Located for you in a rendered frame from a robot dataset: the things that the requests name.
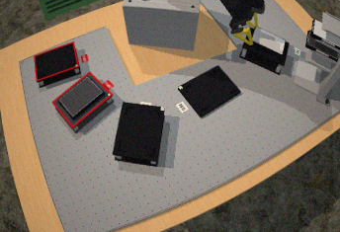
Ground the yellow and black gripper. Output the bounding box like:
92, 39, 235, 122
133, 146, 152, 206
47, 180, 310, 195
225, 0, 258, 45

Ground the grey slotted shelf rack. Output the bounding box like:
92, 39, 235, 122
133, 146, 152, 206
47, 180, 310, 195
294, 12, 340, 98

